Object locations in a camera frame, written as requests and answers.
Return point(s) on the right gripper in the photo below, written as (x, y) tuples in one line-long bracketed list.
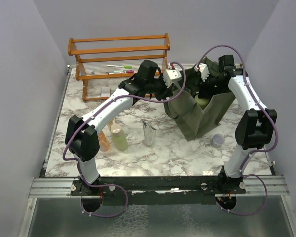
[(204, 91)]

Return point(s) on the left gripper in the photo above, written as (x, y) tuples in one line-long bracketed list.
[(166, 92)]

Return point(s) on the green lotion bottle white cap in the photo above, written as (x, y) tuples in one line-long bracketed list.
[(202, 102)]

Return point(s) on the green canvas bag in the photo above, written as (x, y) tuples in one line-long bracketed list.
[(192, 121)]

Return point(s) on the green bottle beige cap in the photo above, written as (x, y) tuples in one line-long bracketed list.
[(119, 137)]

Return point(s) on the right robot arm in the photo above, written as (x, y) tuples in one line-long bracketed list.
[(257, 125)]

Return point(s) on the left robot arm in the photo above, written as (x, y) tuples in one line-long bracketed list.
[(82, 132)]

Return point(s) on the green white marker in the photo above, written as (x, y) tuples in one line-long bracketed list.
[(120, 66)]

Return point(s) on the pink green marker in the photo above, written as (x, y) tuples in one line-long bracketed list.
[(120, 72)]

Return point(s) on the silver foil pouch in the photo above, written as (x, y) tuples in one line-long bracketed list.
[(149, 134)]

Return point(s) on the orange wooden shelf rack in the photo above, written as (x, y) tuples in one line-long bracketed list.
[(93, 54)]

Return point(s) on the small purple jar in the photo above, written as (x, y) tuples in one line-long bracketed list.
[(217, 140)]

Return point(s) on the pink orange bottle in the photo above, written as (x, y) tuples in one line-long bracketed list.
[(103, 142)]

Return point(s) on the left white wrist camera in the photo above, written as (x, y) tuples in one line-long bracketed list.
[(172, 77)]

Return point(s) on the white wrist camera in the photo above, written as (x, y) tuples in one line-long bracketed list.
[(172, 77), (203, 70)]

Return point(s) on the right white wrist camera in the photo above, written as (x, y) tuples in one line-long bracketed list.
[(203, 70)]

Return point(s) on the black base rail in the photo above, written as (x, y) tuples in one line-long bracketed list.
[(156, 190)]

